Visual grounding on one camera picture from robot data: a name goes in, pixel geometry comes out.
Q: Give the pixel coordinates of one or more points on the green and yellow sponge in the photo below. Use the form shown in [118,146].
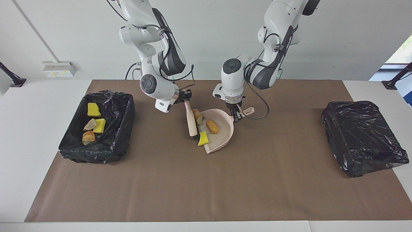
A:
[100,126]

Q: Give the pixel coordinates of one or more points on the yellow sponge wedge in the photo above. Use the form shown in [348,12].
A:
[203,139]

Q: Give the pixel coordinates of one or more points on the black bag lined bin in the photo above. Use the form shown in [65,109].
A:
[360,135]
[116,135]

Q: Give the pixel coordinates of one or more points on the brown peanut shaped bread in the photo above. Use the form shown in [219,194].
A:
[212,127]

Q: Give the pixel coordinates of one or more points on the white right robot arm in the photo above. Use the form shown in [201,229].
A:
[161,91]

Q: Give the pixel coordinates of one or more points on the notched yellow sponge piece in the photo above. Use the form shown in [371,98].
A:
[93,110]

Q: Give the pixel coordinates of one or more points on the pale yellow chunk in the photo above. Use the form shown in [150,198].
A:
[198,117]
[90,124]

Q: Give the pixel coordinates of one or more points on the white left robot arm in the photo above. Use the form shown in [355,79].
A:
[231,87]

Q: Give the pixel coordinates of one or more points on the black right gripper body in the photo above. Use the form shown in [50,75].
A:
[185,95]

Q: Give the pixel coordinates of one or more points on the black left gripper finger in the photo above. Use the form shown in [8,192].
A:
[235,117]
[240,115]

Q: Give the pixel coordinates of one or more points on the black camera stand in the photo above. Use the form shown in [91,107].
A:
[14,80]
[391,84]

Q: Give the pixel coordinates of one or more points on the brown paper table mat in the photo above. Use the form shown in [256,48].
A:
[206,199]

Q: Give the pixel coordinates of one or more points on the orange striped bread piece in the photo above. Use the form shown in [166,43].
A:
[88,138]

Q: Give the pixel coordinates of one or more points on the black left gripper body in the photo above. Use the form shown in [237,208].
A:
[236,108]

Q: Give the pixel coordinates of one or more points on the pink plastic dustpan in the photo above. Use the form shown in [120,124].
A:
[222,137]

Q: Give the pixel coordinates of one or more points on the white wall socket box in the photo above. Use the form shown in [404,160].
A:
[59,69]

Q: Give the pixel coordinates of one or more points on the window with dark frame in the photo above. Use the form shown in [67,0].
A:
[404,51]

